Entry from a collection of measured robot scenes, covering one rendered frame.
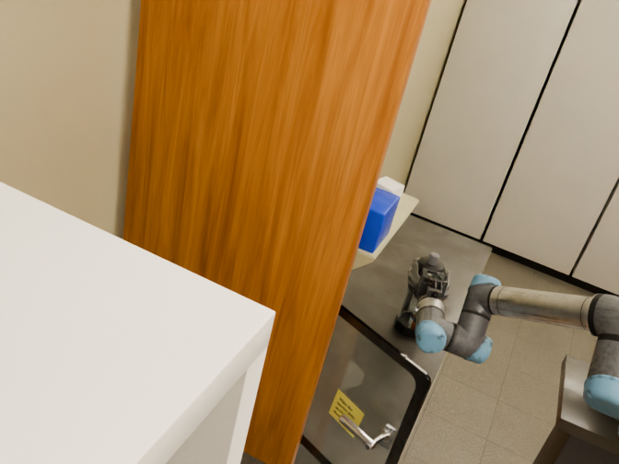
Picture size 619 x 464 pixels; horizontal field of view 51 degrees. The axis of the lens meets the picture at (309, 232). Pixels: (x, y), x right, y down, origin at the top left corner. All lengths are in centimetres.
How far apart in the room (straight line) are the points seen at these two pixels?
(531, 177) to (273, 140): 339
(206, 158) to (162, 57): 20
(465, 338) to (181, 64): 96
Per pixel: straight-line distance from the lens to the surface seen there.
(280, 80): 112
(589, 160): 437
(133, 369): 25
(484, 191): 451
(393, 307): 214
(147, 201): 136
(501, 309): 168
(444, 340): 166
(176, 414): 23
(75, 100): 122
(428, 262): 193
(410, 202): 150
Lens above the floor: 215
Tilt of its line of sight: 30 degrees down
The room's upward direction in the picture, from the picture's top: 14 degrees clockwise
